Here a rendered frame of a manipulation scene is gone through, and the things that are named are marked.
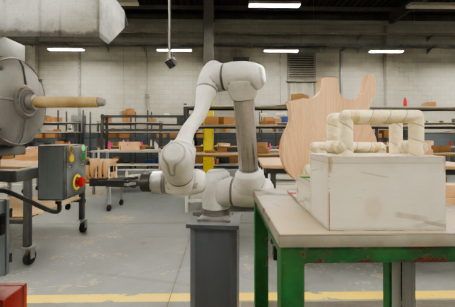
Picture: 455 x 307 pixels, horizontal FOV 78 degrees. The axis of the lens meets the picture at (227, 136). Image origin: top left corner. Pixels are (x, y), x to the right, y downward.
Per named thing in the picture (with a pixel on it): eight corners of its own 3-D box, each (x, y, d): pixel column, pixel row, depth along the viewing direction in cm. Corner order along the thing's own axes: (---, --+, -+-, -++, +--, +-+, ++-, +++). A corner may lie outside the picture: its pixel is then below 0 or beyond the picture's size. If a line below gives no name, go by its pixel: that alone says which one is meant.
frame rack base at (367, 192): (330, 232, 64) (329, 156, 64) (309, 214, 79) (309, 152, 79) (447, 231, 65) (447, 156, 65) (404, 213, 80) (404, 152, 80)
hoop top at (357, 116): (341, 122, 66) (341, 108, 66) (336, 123, 69) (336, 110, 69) (427, 122, 66) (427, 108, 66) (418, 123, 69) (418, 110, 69)
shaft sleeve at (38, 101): (36, 109, 82) (30, 100, 80) (40, 103, 85) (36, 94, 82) (97, 110, 82) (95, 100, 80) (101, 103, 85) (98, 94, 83)
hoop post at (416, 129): (414, 156, 66) (414, 115, 66) (405, 155, 69) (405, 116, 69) (427, 156, 66) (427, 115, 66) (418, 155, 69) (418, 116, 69)
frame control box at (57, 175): (-16, 221, 95) (-16, 145, 95) (28, 206, 117) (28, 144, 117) (57, 221, 96) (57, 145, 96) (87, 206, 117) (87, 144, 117)
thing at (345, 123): (342, 156, 66) (342, 115, 66) (336, 155, 69) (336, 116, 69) (355, 156, 66) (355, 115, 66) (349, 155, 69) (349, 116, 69)
